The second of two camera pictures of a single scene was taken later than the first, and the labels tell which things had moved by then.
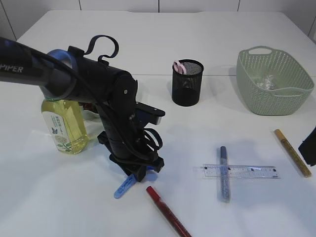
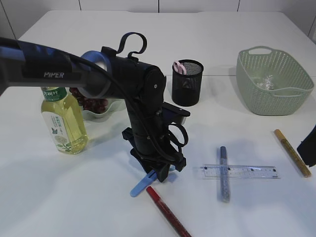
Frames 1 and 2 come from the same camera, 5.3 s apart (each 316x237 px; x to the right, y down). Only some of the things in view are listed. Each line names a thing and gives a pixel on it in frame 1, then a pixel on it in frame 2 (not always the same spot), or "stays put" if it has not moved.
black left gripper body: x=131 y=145 to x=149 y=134
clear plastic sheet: x=267 y=83 stays put
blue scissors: x=151 y=175 to x=151 y=177
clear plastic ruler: x=242 y=171 stays put
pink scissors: x=178 y=67 stays put
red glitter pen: x=171 y=216 stays put
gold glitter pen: x=293 y=153 stays put
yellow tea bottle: x=65 y=121 stays put
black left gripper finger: x=158 y=163 to x=179 y=161
